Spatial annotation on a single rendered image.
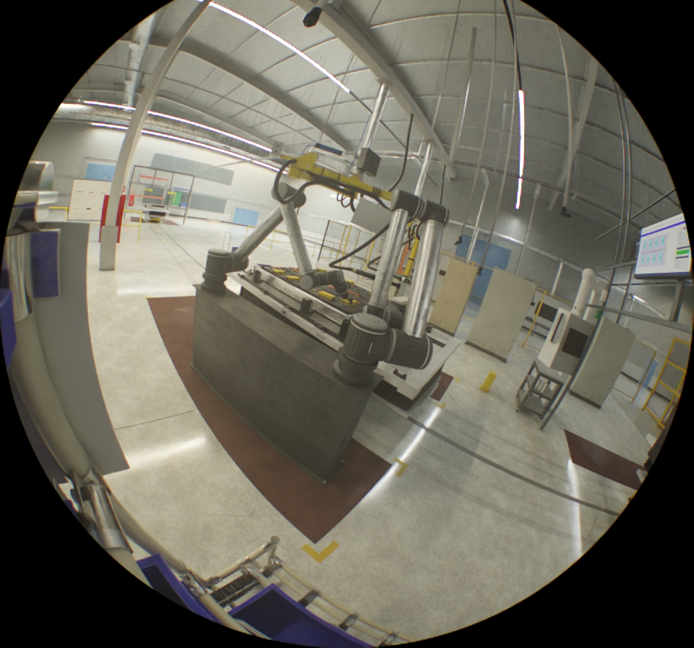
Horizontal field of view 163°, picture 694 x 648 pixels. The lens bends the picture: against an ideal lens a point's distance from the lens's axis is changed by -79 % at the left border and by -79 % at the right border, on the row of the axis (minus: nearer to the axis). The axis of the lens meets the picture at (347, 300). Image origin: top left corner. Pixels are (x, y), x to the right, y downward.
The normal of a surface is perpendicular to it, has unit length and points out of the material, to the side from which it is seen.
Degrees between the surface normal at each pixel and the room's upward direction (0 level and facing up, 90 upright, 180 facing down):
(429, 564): 0
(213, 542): 0
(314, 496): 0
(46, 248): 90
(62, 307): 90
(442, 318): 90
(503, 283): 90
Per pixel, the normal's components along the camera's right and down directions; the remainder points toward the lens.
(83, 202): 0.82, 0.36
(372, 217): 0.33, 0.33
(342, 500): 0.28, -0.93
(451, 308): -0.59, 0.05
